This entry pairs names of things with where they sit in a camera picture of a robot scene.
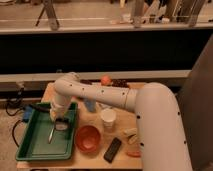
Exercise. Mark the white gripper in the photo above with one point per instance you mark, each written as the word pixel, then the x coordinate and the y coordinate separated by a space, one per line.
pixel 57 112

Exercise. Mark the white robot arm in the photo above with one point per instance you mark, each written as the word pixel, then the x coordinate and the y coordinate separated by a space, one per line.
pixel 161 133

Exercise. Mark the green plastic tray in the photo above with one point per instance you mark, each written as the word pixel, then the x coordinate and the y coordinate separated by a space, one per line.
pixel 34 145

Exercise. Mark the orange bowl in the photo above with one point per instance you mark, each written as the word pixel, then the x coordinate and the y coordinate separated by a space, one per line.
pixel 87 139

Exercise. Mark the blue cup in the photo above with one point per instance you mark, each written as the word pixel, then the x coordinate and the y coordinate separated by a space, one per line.
pixel 90 105

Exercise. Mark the white paper cup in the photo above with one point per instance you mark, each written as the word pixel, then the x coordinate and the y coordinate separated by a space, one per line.
pixel 108 117

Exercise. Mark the black remote control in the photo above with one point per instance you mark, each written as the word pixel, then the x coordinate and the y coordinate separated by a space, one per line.
pixel 112 150

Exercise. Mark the orange ball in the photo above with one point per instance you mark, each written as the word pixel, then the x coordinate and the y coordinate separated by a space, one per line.
pixel 105 80

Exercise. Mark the banana toy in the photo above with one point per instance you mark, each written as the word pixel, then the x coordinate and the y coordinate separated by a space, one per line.
pixel 131 135

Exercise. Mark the dark grape bunch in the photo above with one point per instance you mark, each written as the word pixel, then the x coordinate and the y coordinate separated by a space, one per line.
pixel 120 83

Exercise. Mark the red chili toy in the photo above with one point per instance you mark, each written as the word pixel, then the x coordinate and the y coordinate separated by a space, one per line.
pixel 133 154

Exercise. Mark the black handled tool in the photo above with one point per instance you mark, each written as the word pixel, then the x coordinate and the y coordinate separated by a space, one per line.
pixel 39 108

